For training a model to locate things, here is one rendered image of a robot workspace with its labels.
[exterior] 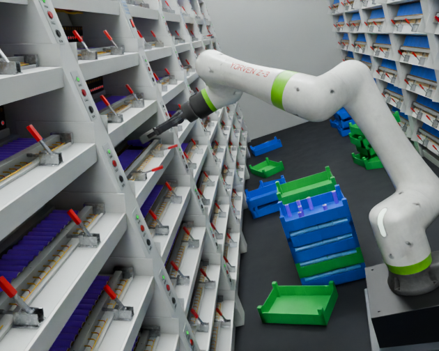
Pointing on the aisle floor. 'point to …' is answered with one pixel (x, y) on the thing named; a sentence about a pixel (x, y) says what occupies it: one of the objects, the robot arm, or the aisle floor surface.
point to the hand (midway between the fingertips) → (148, 135)
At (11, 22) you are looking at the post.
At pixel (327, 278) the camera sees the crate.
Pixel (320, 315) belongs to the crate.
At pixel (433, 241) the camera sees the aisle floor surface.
